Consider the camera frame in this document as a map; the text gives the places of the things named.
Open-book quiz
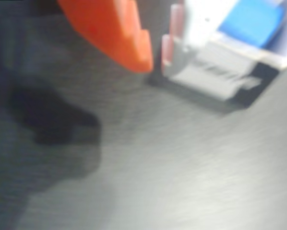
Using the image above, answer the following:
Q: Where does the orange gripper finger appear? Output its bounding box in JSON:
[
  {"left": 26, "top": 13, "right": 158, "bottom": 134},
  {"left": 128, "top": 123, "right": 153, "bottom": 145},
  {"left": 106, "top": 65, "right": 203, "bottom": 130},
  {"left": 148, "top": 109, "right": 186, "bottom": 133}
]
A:
[{"left": 57, "top": 0, "right": 155, "bottom": 73}]

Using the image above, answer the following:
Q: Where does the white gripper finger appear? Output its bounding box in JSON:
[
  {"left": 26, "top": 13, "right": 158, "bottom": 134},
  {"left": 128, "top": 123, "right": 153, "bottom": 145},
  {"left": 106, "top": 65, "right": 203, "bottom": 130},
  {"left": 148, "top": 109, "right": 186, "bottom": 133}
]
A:
[{"left": 161, "top": 0, "right": 238, "bottom": 77}]

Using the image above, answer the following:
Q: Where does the blue cube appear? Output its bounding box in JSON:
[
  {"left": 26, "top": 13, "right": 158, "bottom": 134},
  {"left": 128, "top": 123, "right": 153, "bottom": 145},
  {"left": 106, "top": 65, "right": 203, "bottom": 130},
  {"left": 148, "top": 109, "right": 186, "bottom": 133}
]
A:
[{"left": 216, "top": 0, "right": 287, "bottom": 49}]

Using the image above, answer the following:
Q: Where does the white cardboard box black label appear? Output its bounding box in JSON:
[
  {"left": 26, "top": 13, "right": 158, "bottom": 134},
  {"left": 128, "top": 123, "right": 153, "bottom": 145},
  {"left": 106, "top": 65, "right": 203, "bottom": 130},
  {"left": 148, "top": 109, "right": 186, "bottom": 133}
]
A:
[{"left": 145, "top": 0, "right": 287, "bottom": 115}]

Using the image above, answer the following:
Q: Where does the dark grey felt mat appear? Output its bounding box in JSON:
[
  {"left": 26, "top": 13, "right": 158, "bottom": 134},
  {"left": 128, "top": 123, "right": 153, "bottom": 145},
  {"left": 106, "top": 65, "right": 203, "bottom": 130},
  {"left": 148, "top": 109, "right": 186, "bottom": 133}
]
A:
[{"left": 0, "top": 0, "right": 287, "bottom": 230}]

